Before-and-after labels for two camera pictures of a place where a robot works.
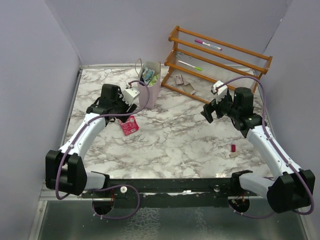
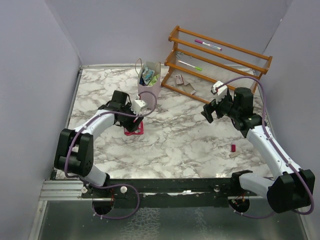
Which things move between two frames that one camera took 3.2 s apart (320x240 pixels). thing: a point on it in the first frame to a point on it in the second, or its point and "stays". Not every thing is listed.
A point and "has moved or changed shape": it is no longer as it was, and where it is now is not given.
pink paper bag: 154,91 stays
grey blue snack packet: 147,75 stays
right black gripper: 209,108 stays
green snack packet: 153,80 stays
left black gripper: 128,108 to 132,125
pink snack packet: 131,125 has moved or changed shape
